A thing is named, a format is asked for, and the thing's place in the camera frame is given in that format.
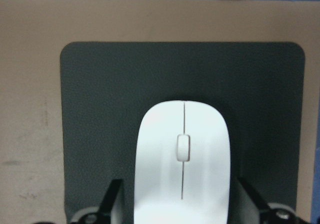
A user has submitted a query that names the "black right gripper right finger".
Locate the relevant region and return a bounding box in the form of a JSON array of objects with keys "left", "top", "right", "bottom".
[{"left": 236, "top": 177, "right": 271, "bottom": 223}]

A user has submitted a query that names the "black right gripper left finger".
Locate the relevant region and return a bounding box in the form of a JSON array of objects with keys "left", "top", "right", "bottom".
[{"left": 97, "top": 179, "right": 124, "bottom": 224}]

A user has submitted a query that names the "white computer mouse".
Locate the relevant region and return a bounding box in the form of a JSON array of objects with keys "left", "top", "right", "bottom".
[{"left": 134, "top": 100, "right": 231, "bottom": 223}]

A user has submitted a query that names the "black mousepad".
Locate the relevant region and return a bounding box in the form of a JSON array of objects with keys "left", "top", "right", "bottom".
[{"left": 60, "top": 42, "right": 305, "bottom": 223}]

